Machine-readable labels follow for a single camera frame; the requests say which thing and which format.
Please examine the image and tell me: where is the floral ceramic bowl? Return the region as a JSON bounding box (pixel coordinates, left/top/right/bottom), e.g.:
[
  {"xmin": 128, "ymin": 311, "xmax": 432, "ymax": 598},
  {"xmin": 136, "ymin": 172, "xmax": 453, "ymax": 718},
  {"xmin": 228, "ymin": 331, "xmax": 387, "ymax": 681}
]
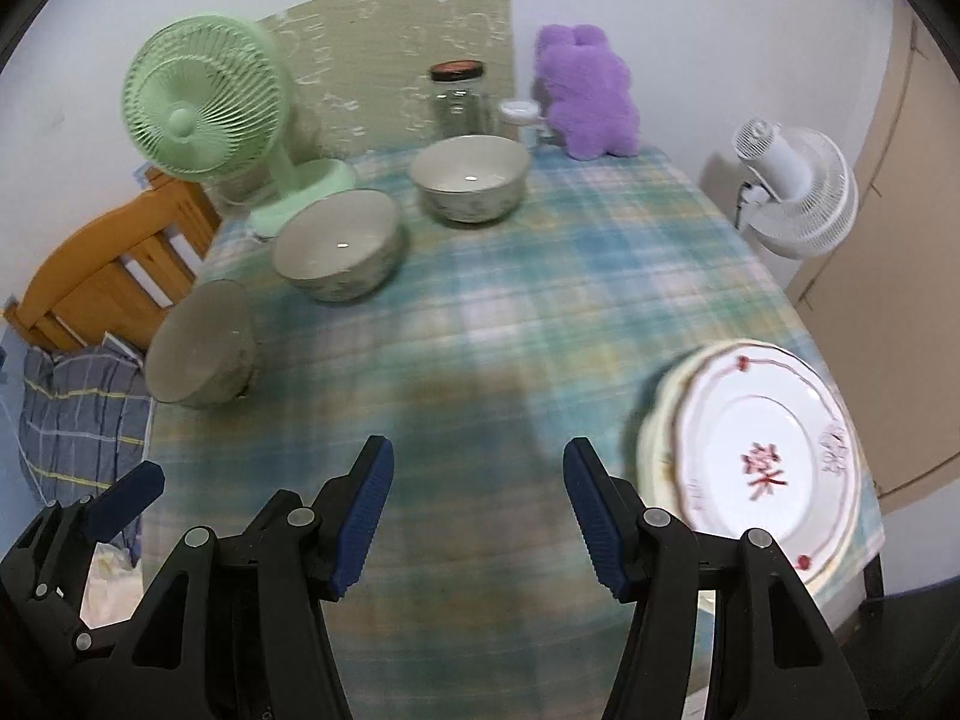
[
  {"xmin": 144, "ymin": 279, "xmax": 260, "ymax": 410},
  {"xmin": 409, "ymin": 135, "xmax": 532, "ymax": 226},
  {"xmin": 271, "ymin": 189, "xmax": 406, "ymax": 305}
]

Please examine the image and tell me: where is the clear cotton swab container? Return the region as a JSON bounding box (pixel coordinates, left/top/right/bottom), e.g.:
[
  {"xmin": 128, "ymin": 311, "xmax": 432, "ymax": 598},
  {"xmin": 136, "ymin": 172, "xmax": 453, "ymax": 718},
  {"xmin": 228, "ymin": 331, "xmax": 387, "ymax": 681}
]
[{"xmin": 501, "ymin": 100, "xmax": 560, "ymax": 147}]

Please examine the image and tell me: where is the glass jar with dark lid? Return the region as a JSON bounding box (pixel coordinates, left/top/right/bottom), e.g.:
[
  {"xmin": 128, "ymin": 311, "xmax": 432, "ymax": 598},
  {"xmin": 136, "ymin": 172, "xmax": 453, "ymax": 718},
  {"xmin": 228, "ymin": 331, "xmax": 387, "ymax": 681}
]
[{"xmin": 429, "ymin": 60, "xmax": 488, "ymax": 142}]

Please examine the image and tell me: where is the grey plaid pillow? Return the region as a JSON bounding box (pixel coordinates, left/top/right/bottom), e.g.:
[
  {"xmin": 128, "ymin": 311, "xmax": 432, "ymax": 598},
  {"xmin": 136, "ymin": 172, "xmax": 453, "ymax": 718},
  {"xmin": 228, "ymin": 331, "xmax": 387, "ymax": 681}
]
[{"xmin": 19, "ymin": 330, "xmax": 155, "ymax": 541}]

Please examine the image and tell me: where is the wooden headboard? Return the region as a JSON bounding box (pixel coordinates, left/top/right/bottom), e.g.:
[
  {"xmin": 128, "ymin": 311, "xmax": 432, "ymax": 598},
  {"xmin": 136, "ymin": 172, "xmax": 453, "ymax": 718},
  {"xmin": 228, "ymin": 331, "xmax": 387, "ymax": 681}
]
[{"xmin": 15, "ymin": 165, "xmax": 222, "ymax": 353}]

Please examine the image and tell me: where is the scalloped yellow floral plate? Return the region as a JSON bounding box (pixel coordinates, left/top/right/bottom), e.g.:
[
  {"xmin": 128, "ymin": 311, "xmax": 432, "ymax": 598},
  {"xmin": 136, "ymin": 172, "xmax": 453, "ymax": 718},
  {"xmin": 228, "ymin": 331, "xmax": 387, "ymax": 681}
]
[{"xmin": 636, "ymin": 341, "xmax": 875, "ymax": 601}]

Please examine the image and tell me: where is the green patterned board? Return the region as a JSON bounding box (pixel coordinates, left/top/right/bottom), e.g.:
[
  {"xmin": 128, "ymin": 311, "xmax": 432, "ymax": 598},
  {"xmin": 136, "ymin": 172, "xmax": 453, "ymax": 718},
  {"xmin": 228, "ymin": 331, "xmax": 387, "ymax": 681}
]
[{"xmin": 255, "ymin": 0, "xmax": 515, "ymax": 158}]

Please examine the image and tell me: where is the white clip fan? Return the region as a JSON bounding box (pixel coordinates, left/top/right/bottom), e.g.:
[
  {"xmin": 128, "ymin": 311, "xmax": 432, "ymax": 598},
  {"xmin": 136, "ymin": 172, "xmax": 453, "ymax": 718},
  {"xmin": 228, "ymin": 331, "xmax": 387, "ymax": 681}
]
[{"xmin": 731, "ymin": 118, "xmax": 858, "ymax": 262}]

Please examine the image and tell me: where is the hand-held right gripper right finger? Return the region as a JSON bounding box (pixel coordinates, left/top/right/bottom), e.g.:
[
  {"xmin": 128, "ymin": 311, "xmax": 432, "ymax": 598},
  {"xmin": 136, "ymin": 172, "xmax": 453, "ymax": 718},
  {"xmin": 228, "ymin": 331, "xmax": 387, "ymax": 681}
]
[{"xmin": 562, "ymin": 436, "xmax": 848, "ymax": 720}]

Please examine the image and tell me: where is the green desk fan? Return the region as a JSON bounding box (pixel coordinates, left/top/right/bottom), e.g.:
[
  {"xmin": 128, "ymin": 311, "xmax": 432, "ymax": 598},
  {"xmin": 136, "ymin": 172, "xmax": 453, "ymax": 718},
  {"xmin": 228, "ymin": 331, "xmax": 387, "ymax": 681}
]
[{"xmin": 122, "ymin": 13, "xmax": 357, "ymax": 239}]

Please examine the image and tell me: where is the blue green plaid tablecloth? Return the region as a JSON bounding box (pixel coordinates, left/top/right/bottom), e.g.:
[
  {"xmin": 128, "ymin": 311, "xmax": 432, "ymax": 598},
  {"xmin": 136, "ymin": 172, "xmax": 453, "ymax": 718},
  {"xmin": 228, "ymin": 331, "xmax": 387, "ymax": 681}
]
[{"xmin": 139, "ymin": 142, "xmax": 886, "ymax": 720}]

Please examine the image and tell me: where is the white plate with red flowers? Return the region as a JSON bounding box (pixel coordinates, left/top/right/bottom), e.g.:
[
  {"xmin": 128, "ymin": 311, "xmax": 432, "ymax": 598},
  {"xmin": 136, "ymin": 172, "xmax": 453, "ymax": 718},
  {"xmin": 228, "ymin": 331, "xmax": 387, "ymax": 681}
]
[{"xmin": 671, "ymin": 349, "xmax": 863, "ymax": 575}]

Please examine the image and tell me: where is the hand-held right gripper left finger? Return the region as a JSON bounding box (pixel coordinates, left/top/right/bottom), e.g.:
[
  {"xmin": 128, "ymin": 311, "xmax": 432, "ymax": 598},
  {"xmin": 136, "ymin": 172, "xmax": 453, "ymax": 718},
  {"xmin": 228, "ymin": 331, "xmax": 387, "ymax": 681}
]
[{"xmin": 112, "ymin": 433, "xmax": 396, "ymax": 720}]

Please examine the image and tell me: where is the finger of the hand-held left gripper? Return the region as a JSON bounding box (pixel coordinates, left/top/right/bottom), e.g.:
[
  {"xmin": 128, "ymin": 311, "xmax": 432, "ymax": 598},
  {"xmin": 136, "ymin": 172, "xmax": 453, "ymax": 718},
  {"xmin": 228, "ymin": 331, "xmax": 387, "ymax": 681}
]
[{"xmin": 0, "ymin": 460, "xmax": 167, "ymax": 691}]

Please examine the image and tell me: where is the beige door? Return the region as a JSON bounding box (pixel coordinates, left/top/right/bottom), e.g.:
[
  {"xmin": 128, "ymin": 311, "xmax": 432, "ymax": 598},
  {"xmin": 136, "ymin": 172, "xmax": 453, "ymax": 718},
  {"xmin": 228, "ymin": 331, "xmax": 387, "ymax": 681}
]
[{"xmin": 784, "ymin": 0, "xmax": 960, "ymax": 518}]

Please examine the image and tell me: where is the purple plush toy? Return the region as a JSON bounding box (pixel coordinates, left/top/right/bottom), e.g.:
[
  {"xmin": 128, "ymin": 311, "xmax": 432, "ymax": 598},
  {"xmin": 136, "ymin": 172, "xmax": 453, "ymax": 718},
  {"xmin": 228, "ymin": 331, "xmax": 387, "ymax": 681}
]
[{"xmin": 532, "ymin": 24, "xmax": 641, "ymax": 161}]

